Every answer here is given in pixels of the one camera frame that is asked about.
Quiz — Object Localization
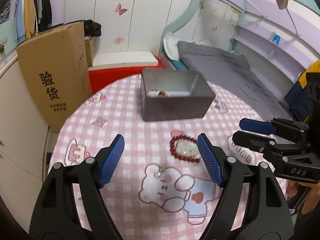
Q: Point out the dark red bead bracelet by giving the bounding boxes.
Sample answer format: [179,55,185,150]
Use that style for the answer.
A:
[169,134,202,165]

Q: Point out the jewelry pile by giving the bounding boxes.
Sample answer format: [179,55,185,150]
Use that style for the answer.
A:
[146,89,171,98]

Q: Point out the person right hand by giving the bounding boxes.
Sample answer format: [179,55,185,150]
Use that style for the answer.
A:
[285,179,320,215]

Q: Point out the yellow navy jacket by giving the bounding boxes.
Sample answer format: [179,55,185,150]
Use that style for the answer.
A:
[284,60,319,122]

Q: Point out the grey bed duvet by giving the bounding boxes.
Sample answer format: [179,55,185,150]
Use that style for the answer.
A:
[177,41,292,120]

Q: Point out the blue box on shelf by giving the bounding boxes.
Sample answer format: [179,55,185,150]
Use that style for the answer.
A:
[272,34,281,45]

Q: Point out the grey metal tin box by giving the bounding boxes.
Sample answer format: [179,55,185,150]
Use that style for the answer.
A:
[140,68,216,122]

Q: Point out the pink checkered tablecloth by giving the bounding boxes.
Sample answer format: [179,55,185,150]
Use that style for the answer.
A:
[50,75,263,239]

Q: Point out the beige hanging pouch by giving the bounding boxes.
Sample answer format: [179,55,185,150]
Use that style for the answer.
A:
[276,0,289,10]

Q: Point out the white pillow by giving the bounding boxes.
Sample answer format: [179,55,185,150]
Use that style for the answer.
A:
[163,32,213,61]

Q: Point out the red stool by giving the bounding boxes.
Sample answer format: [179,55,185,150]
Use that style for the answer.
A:
[88,60,164,94]

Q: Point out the large cardboard box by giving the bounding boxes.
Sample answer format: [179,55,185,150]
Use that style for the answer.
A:
[16,22,92,133]

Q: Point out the white board on stool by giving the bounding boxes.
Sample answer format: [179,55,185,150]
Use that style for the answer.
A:
[88,51,158,71]

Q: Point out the white wardrobe doors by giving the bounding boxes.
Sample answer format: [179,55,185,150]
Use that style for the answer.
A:
[50,0,191,56]

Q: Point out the small cardboard box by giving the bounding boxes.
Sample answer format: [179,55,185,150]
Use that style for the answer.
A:
[85,36,96,67]

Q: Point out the teal drawer cabinet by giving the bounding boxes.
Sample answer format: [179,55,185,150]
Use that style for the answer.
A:
[0,18,17,59]

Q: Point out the black bag on boxes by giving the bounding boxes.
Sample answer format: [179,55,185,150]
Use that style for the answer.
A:
[84,20,101,37]

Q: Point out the hanging clothes row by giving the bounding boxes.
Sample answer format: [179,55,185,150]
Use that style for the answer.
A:
[14,0,53,44]

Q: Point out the purple wall shelves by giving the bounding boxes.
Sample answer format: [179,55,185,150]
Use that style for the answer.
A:
[228,24,316,83]

